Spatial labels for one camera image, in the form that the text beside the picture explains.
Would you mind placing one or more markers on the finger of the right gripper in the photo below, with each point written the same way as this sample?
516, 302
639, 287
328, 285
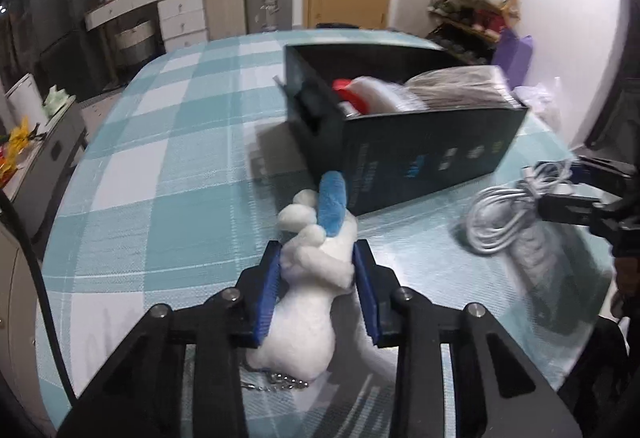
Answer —
577, 210
612, 177

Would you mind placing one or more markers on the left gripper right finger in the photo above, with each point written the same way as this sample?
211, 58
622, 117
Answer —
498, 391

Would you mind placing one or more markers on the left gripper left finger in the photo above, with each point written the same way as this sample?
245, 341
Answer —
138, 390

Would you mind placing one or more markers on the white plush bunny toy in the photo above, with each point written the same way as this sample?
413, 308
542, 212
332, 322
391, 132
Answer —
316, 266

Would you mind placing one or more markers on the white red packet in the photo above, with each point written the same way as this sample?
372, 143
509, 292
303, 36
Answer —
371, 96

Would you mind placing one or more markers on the person's right hand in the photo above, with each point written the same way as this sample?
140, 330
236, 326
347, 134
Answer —
626, 284

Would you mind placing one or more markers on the purple bag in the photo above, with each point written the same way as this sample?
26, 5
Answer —
513, 55

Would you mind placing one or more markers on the teal checkered tablecloth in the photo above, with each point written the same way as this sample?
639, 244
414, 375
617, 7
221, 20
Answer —
179, 191

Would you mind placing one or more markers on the black storage box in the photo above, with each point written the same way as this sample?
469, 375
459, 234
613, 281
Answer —
387, 159

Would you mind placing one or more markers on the wooden shoe rack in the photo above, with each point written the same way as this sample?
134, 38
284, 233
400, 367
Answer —
471, 29

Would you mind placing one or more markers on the grey low cabinet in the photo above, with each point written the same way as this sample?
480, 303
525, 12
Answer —
32, 187

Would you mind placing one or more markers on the yellow snack bag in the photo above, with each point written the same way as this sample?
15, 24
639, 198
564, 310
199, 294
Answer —
12, 145

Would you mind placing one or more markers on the dark grey refrigerator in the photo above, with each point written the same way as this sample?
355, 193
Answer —
70, 55

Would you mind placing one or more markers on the woven laundry basket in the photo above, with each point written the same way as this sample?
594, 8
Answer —
136, 46

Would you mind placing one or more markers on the white drawer desk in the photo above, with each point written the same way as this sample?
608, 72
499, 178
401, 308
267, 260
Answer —
179, 23

